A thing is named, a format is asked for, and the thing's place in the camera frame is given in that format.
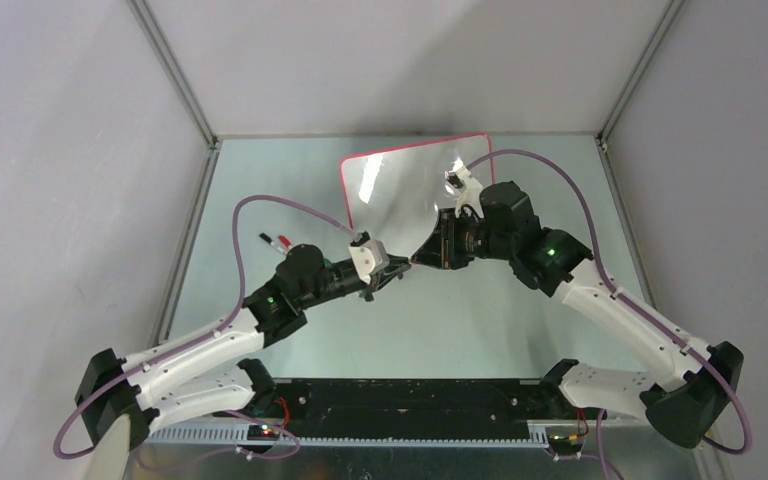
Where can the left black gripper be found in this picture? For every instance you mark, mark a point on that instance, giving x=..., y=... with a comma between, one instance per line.
x=396, y=266

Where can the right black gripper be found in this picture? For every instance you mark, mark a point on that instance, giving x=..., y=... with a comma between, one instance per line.
x=438, y=248

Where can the pink framed whiteboard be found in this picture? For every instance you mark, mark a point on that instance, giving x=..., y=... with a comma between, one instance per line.
x=395, y=193

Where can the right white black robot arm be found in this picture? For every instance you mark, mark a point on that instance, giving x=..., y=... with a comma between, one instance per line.
x=686, y=382

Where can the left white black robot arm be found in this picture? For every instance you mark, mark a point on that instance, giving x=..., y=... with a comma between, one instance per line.
x=213, y=368

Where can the black capped marker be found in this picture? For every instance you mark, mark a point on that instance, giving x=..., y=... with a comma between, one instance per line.
x=273, y=244

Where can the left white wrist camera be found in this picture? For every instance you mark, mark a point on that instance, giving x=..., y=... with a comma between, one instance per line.
x=368, y=256

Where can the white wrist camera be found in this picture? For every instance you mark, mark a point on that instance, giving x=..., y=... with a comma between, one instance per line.
x=368, y=256
x=469, y=190

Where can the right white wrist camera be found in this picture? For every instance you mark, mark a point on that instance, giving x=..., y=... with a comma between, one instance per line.
x=469, y=190

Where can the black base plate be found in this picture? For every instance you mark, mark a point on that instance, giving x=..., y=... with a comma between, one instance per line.
x=413, y=409

